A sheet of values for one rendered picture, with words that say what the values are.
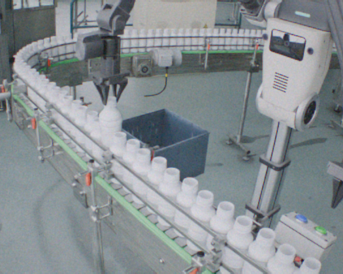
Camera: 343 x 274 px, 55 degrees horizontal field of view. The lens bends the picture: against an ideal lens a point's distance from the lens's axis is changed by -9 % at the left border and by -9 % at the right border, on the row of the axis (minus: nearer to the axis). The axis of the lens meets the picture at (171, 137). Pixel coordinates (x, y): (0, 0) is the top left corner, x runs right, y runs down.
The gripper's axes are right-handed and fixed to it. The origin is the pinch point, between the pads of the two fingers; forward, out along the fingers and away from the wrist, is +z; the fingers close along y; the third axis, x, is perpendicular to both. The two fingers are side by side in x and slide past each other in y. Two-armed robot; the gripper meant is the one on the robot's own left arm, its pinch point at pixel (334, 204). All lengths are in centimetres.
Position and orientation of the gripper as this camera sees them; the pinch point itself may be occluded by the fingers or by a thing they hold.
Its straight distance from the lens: 88.2
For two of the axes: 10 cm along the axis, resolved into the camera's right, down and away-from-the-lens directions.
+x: 6.9, 0.6, 7.2
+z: -3.2, 9.2, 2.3
